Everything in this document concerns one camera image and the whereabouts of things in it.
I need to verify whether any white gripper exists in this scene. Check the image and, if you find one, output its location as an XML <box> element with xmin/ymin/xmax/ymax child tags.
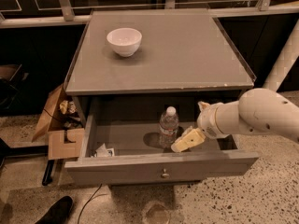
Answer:
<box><xmin>171</xmin><ymin>101</ymin><xmax>228</xmax><ymax>153</ymax></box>

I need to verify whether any clear plastic water bottle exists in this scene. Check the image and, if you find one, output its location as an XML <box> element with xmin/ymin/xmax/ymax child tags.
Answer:
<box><xmin>159</xmin><ymin>106</ymin><xmax>179</xmax><ymax>148</ymax></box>

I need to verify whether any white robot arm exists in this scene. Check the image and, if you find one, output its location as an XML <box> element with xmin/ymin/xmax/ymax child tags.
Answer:
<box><xmin>171</xmin><ymin>22</ymin><xmax>299</xmax><ymax>153</ymax></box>

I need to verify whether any metal drawer knob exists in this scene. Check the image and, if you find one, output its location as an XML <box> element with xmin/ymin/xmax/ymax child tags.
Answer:
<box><xmin>161</xmin><ymin>169</ymin><xmax>170</xmax><ymax>179</ymax></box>

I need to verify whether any open grey top drawer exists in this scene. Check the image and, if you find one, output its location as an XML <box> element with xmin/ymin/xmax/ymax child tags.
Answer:
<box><xmin>65</xmin><ymin>96</ymin><xmax>259</xmax><ymax>185</ymax></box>

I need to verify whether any grey wooden nightstand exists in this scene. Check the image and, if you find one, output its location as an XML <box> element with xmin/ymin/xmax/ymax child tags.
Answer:
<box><xmin>64</xmin><ymin>8</ymin><xmax>257</xmax><ymax>119</ymax></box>

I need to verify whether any crumpled white paper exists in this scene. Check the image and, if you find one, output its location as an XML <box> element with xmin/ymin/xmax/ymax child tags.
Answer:
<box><xmin>92</xmin><ymin>144</ymin><xmax>115</xmax><ymax>158</ymax></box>

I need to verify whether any white ceramic bowl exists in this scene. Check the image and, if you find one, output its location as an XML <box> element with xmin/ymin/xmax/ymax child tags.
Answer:
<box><xmin>107</xmin><ymin>28</ymin><xmax>142</xmax><ymax>57</ymax></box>

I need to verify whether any open cardboard box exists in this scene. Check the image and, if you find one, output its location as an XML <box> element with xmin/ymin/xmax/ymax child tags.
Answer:
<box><xmin>32</xmin><ymin>85</ymin><xmax>84</xmax><ymax>160</ymax></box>

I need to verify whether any black shoe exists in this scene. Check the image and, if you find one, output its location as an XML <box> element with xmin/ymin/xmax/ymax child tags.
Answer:
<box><xmin>35</xmin><ymin>196</ymin><xmax>73</xmax><ymax>224</ymax></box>

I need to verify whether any metal window railing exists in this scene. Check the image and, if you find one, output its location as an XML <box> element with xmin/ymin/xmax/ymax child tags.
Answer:
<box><xmin>0</xmin><ymin>0</ymin><xmax>299</xmax><ymax>28</ymax></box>

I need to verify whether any black floor cable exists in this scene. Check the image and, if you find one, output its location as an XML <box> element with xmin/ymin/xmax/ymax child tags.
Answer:
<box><xmin>77</xmin><ymin>184</ymin><xmax>104</xmax><ymax>224</ymax></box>

